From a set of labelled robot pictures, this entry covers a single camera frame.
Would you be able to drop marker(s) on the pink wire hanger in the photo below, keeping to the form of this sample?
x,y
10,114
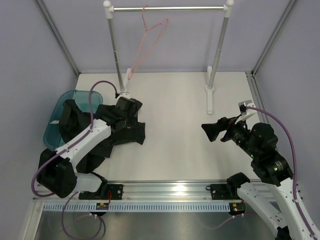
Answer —
x,y
146,46

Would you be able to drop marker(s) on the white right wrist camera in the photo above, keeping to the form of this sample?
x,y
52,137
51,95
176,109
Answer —
x,y
246,110

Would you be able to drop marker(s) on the white slotted cable duct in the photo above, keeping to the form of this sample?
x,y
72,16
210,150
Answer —
x,y
144,207

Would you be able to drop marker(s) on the aluminium frame post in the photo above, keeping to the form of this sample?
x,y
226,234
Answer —
x,y
274,35
57,35

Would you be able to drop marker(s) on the black pinstriped shirt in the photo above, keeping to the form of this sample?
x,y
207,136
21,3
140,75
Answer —
x,y
125,128

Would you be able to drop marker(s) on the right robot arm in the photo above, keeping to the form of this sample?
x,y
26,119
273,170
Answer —
x,y
291,220

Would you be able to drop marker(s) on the right aluminium frame post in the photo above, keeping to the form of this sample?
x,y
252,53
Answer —
x,y
274,35

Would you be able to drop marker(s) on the left aluminium frame post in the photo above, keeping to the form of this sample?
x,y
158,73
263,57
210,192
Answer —
x,y
57,35

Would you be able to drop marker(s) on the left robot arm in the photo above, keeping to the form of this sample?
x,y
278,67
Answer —
x,y
89,140

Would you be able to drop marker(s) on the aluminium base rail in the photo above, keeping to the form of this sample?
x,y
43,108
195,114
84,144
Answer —
x,y
139,191

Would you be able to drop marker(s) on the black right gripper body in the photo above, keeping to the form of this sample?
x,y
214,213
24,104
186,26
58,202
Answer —
x,y
237,132

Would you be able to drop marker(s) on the teal plastic tray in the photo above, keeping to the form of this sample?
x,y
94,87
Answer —
x,y
52,137

